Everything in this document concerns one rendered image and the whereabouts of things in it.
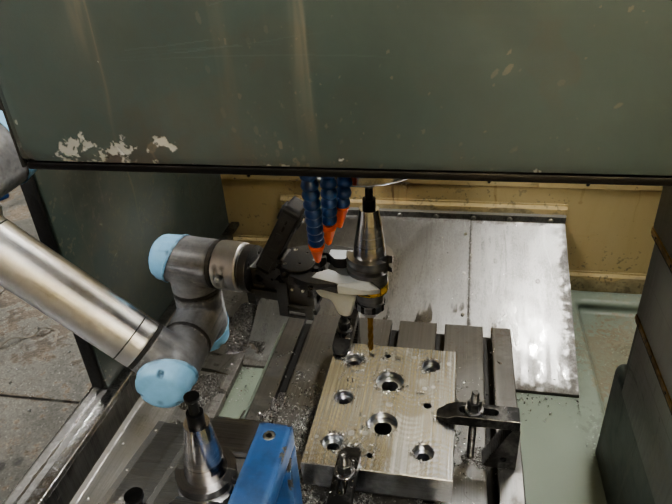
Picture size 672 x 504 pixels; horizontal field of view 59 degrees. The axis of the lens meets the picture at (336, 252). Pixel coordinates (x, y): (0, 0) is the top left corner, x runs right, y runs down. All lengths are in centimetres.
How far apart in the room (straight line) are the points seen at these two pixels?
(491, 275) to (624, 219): 44
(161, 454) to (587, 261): 136
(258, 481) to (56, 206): 78
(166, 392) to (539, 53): 66
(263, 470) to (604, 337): 142
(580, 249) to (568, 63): 163
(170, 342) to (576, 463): 97
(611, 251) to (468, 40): 168
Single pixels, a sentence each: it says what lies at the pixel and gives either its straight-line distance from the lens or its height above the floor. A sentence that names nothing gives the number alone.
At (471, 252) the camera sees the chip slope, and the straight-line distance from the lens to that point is 181.
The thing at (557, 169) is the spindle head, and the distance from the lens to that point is 38.
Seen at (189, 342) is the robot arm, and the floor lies 119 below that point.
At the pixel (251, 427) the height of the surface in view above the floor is 122.
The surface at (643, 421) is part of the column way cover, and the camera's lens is 114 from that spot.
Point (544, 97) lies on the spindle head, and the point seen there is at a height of 162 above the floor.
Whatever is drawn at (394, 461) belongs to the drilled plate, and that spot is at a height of 99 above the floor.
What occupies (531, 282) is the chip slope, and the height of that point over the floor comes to 76.
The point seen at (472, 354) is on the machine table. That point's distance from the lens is 127.
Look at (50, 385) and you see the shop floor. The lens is 289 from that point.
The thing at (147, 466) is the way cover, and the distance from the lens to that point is 140.
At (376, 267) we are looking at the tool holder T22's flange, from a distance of 77.
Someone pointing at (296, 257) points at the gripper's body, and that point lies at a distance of 84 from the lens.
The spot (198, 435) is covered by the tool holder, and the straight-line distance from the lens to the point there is 61.
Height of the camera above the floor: 172
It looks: 31 degrees down
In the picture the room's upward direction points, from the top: 4 degrees counter-clockwise
